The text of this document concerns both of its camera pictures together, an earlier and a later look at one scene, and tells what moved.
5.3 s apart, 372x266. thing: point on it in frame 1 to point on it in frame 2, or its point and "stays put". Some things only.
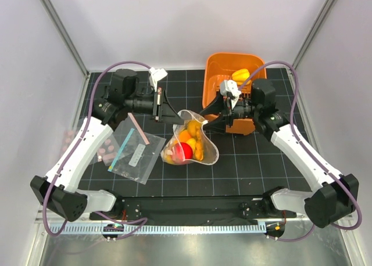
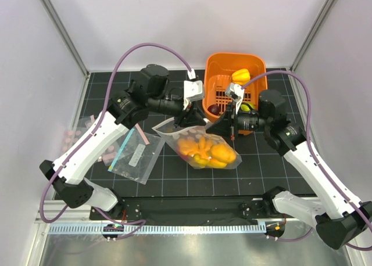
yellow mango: x=194 y=128 to x=223 y=154
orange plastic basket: x=219 y=67 stays put
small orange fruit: x=184 y=136 to x=188 y=147
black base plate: x=192 y=208 stays put
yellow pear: x=167 y=157 to x=214 y=164
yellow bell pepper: x=240 y=76 stays put
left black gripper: x=169 y=115 to x=189 y=117
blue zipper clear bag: x=136 y=159 stays put
